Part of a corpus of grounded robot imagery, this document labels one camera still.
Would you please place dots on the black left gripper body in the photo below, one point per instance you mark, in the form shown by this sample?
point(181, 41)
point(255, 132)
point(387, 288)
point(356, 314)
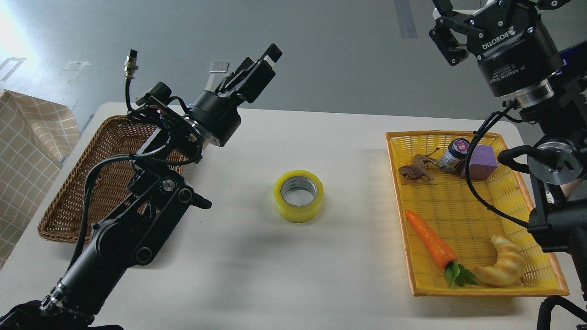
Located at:
point(215, 112)

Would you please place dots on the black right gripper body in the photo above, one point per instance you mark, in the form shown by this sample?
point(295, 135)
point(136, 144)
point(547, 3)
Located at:
point(516, 49)

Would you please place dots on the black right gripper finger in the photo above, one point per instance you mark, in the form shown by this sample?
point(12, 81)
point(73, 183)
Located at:
point(442, 34)
point(549, 5)

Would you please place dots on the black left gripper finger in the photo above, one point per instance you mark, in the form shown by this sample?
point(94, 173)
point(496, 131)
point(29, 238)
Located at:
point(258, 74)
point(238, 79)

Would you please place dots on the yellow tape roll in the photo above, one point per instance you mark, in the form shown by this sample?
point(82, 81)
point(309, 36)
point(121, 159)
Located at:
point(298, 180)

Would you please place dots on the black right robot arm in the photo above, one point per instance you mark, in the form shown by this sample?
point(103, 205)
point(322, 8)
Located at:
point(557, 162)

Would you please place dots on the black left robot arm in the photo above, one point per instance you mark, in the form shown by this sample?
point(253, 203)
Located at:
point(134, 232)

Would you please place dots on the white stand base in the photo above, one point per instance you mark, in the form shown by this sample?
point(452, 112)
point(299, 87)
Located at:
point(468, 3)

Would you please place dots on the small dark jar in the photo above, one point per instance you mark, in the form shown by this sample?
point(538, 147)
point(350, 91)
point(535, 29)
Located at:
point(454, 155)

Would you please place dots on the purple block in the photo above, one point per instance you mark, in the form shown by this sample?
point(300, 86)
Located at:
point(483, 162)

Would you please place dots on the brown toy frog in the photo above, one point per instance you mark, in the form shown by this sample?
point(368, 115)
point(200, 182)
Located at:
point(417, 169)

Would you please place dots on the beige checkered cloth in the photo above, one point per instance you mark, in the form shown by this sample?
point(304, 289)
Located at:
point(35, 136)

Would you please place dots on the brown wicker basket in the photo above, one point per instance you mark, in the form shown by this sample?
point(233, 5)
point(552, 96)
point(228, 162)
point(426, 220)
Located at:
point(116, 135)

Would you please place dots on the yellow plastic basket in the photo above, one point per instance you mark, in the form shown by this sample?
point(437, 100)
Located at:
point(453, 212)

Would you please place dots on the orange toy carrot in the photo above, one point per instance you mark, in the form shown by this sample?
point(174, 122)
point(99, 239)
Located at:
point(442, 254)

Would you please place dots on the toy croissant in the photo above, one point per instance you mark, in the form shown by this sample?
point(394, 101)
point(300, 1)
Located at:
point(509, 267)

